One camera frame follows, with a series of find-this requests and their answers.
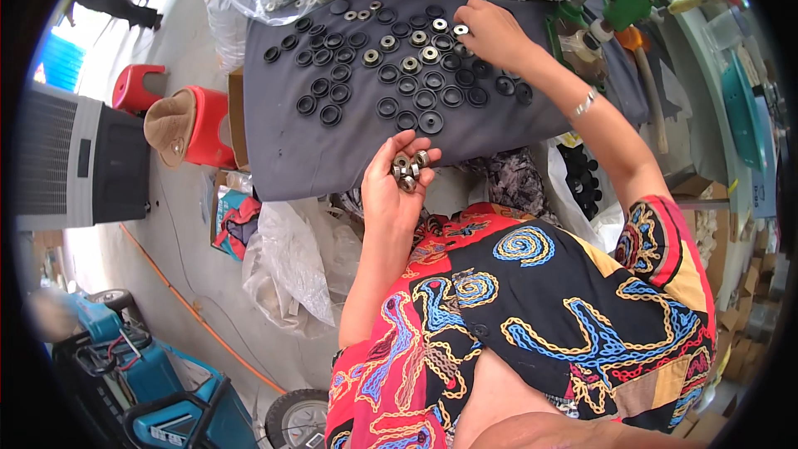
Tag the person's right hand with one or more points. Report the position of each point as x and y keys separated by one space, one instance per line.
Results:
x=502 y=37

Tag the person's left hand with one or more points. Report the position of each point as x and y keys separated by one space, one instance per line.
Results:
x=380 y=193

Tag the person's right fingers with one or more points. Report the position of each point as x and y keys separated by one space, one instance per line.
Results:
x=472 y=12

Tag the single metal bearing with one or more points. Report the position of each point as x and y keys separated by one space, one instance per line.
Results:
x=461 y=29

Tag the handful of metal bearings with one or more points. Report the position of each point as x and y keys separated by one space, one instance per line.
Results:
x=408 y=173

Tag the group of bearings in caps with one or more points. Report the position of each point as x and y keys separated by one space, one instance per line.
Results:
x=410 y=65

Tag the spread of black rubber caps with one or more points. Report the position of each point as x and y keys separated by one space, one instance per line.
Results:
x=425 y=98

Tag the green press machine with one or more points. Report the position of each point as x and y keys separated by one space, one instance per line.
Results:
x=626 y=3

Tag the white sack of black caps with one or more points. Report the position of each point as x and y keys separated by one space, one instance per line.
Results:
x=580 y=181

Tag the grey cloth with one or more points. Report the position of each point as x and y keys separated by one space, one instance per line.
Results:
x=293 y=149

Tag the white plastic sack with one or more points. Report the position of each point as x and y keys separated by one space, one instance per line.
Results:
x=224 y=18

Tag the brown cardboard box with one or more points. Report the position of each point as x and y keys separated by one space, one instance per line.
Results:
x=237 y=118

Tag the large red plastic stool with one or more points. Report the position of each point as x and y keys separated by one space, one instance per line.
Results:
x=209 y=125

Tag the teal plastic tray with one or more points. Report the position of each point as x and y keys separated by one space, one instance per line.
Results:
x=742 y=112

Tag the person's body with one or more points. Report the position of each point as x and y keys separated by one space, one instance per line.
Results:
x=536 y=318

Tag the heap of clear plastic bags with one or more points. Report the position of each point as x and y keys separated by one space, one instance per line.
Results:
x=293 y=274

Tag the cardboard box with cloths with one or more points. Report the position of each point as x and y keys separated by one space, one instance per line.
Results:
x=234 y=224

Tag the tan knitted hat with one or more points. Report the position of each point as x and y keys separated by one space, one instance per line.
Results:
x=167 y=128

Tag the small red plastic stool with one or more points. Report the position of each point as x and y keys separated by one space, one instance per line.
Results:
x=134 y=84

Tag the heap of cardboard boxes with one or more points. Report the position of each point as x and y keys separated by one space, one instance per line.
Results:
x=742 y=324

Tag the blue panel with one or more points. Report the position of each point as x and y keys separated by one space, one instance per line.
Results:
x=61 y=62

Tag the grey air cooler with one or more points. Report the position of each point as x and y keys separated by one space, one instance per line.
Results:
x=75 y=156

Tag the black rubber wheel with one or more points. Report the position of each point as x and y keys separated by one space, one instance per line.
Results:
x=293 y=418

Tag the blue electric vehicle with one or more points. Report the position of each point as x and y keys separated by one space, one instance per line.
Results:
x=156 y=386

